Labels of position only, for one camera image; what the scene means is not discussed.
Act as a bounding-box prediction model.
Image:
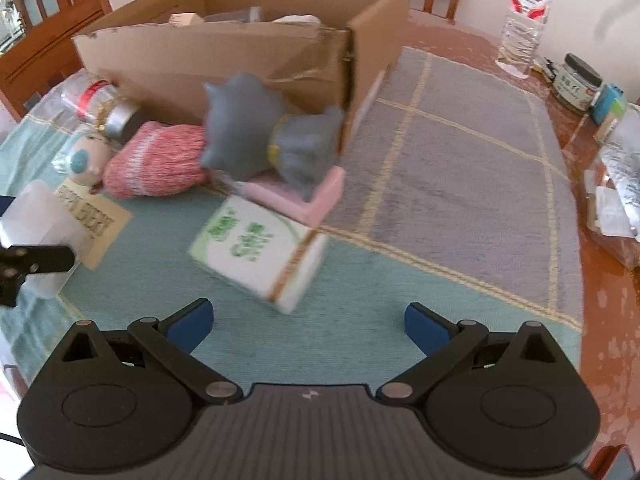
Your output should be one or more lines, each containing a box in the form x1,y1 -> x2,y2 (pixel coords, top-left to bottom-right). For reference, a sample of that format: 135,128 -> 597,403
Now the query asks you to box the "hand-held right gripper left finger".
59,298 -> 244,407

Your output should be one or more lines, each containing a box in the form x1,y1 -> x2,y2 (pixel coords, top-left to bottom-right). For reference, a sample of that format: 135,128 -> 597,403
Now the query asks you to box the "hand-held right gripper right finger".
376,302 -> 561,403

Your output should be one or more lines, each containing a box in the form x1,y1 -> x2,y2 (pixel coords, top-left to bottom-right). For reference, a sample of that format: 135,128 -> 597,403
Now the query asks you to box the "translucent grey bottle with label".
0,180 -> 96,301

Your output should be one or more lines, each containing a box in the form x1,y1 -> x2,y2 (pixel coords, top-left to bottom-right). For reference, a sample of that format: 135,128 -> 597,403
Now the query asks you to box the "blue white whale toy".
52,127 -> 113,192

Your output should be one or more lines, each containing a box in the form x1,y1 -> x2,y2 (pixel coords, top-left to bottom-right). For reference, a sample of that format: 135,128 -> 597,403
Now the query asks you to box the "white green tissue packet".
187,195 -> 328,316

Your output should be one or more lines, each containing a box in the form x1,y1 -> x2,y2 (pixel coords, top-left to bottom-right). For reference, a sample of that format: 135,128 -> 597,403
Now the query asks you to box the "glass jar with red band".
37,70 -> 143,143

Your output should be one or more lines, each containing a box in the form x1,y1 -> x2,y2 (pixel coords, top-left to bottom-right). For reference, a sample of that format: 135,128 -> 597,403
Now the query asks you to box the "pink knit sock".
102,121 -> 213,200

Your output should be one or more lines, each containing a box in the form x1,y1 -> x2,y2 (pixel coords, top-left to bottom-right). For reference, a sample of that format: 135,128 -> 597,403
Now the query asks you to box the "small pink box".
235,165 -> 346,228

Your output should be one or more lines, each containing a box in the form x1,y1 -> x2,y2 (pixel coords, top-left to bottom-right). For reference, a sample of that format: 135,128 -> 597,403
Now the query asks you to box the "grey rubber cat toy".
199,72 -> 346,201

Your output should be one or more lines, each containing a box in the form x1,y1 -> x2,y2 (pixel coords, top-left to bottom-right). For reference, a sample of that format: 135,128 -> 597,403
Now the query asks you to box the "brown cardboard box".
71,0 -> 412,153

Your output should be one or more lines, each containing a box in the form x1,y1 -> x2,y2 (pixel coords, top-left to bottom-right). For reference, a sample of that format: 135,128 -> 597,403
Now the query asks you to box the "yellow lettered card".
54,180 -> 133,270

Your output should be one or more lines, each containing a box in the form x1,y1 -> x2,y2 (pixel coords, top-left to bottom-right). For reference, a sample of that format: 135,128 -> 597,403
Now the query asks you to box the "checked grey green table cloth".
0,46 -> 585,396

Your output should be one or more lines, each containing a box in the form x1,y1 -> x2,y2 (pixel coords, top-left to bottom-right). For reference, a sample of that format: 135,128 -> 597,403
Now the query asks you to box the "large clear jar black lid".
582,105 -> 640,268

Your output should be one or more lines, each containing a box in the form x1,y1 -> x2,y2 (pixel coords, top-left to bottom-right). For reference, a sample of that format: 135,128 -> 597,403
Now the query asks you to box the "small jar with green lid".
592,100 -> 630,147

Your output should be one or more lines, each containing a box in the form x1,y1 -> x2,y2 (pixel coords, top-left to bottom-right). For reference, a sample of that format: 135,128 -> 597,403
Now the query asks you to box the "glass jar with black lid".
550,52 -> 603,113

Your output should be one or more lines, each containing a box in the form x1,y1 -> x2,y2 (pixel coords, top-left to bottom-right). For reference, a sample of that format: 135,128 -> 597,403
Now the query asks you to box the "blue container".
590,82 -> 626,126

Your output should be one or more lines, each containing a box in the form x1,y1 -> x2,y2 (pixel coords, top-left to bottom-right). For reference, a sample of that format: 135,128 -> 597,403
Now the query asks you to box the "clear plastic water bottle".
495,0 -> 553,80

